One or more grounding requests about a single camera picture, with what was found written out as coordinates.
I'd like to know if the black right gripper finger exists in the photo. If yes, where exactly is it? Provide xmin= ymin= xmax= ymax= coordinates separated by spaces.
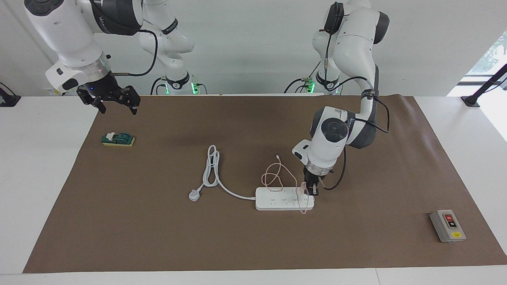
xmin=76 ymin=87 xmax=107 ymax=114
xmin=119 ymin=85 xmax=142 ymax=116

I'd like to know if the pink charging cable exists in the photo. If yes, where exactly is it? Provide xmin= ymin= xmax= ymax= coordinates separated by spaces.
xmin=261 ymin=155 xmax=310 ymax=215

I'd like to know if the white power strip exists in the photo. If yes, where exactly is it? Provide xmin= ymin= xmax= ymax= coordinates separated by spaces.
xmin=255 ymin=187 xmax=315 ymax=211

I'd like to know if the brown table mat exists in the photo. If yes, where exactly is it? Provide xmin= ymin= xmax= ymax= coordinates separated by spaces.
xmin=23 ymin=95 xmax=507 ymax=274

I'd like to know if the black clamp stand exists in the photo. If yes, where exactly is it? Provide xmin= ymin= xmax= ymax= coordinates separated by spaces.
xmin=461 ymin=63 xmax=507 ymax=107

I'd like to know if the window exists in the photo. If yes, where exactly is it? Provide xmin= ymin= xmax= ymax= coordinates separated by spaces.
xmin=465 ymin=34 xmax=507 ymax=78

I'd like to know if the black base cable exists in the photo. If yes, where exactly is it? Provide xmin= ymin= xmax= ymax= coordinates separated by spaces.
xmin=284 ymin=59 xmax=322 ymax=94
xmin=150 ymin=76 xmax=169 ymax=95

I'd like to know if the green knife switch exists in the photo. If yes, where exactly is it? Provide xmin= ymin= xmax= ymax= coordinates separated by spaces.
xmin=102 ymin=132 xmax=135 ymax=147

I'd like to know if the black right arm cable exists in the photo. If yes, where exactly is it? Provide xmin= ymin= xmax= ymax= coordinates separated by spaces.
xmin=107 ymin=30 xmax=159 ymax=77

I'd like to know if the black bracket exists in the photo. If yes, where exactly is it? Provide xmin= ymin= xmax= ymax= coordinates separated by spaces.
xmin=0 ymin=82 xmax=21 ymax=107

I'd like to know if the white power cord with plug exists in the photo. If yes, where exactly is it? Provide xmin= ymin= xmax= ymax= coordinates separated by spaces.
xmin=189 ymin=145 xmax=257 ymax=202

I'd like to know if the grey on-off switch box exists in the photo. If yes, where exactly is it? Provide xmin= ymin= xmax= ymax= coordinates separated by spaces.
xmin=430 ymin=209 xmax=467 ymax=243

